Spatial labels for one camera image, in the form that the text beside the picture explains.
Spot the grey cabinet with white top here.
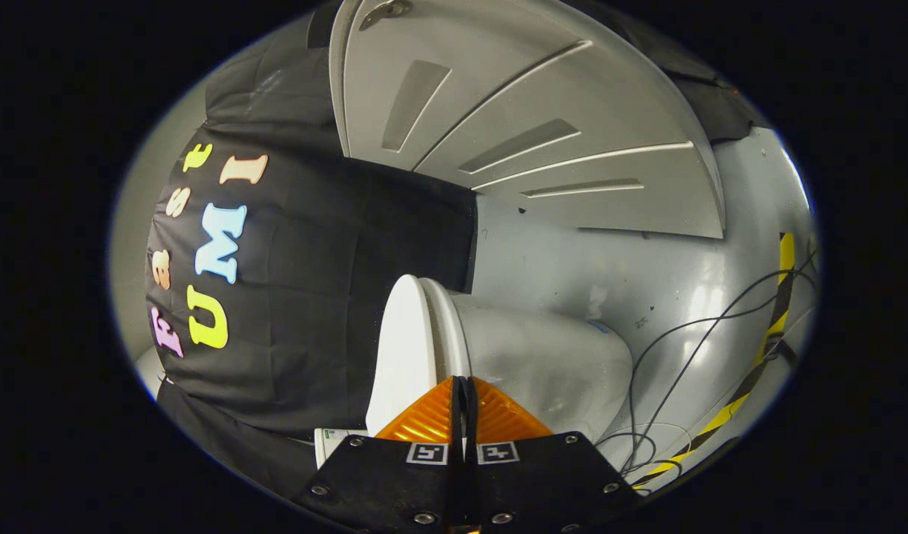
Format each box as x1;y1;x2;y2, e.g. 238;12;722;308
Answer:
328;0;726;240

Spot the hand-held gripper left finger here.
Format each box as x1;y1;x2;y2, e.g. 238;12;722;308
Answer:
291;376;470;534

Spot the white toilet lid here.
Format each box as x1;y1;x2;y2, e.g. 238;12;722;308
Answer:
365;274;455;438

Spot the white toilet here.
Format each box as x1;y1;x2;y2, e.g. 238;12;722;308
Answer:
313;276;634;469

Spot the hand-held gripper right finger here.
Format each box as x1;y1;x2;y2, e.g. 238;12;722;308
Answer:
461;376;644;534

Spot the yellow black hazard tape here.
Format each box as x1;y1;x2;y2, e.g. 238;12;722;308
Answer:
632;232;797;487

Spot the thin black cable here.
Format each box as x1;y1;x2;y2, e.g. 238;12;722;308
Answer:
632;293;803;475
623;252;818;475

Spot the black backdrop cloth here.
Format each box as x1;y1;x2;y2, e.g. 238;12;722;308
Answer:
146;0;759;512

